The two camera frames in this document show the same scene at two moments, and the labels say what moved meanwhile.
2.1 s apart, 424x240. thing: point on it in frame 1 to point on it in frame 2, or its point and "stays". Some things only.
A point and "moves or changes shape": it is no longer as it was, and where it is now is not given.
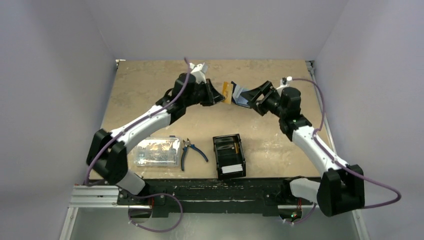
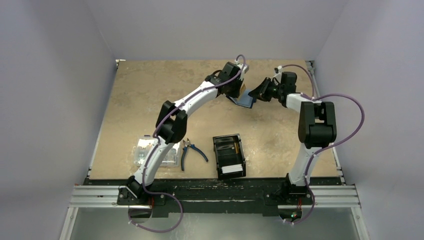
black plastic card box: [230, 156] stays
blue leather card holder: [237, 97] stays
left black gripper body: [200, 94] to [235, 87]
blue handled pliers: [187, 144] stays
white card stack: [236, 168] stays
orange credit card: [227, 91] moves or changes shape
